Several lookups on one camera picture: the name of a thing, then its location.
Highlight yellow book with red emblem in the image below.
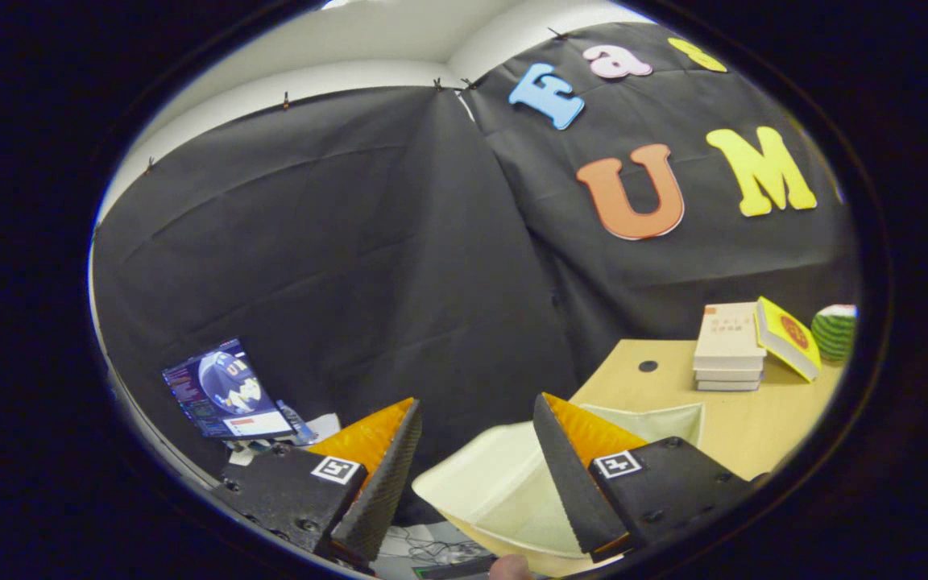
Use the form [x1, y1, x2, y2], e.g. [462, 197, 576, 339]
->
[754, 296, 822, 383]

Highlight black floor cable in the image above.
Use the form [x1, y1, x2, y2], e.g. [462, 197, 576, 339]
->
[387, 528, 483, 565]

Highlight watermelon slice plush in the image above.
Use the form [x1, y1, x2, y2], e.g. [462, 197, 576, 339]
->
[810, 304, 858, 362]

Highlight open laptop computer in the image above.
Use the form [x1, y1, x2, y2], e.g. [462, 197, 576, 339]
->
[162, 338, 297, 441]

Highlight black backdrop cloth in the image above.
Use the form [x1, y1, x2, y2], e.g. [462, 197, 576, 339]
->
[92, 20, 860, 524]

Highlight pale fabric storage box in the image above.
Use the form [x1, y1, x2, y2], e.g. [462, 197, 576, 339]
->
[412, 403, 706, 578]

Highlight white paperback book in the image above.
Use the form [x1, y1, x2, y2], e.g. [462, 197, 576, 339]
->
[694, 367, 764, 383]

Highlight white papers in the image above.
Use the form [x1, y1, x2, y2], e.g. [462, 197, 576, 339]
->
[226, 413, 344, 468]

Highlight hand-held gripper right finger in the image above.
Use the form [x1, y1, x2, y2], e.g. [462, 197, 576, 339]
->
[532, 392, 759, 563]

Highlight beige cover book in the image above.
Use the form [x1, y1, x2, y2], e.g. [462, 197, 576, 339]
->
[694, 302, 767, 371]

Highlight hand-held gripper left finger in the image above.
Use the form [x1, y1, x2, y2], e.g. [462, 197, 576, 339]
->
[210, 397, 425, 569]

